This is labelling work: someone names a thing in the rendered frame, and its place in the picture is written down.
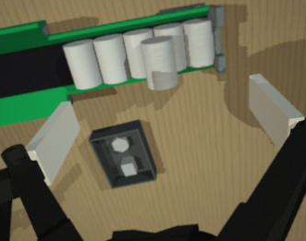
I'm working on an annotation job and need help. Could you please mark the dark grey open tray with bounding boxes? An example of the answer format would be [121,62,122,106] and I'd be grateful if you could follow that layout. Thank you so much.
[89,120,157,189]

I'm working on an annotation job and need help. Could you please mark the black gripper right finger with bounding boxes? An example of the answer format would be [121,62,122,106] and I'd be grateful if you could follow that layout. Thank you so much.
[214,74,306,241]

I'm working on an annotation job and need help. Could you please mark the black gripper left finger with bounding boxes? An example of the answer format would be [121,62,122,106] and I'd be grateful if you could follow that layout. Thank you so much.
[0,101,83,241]

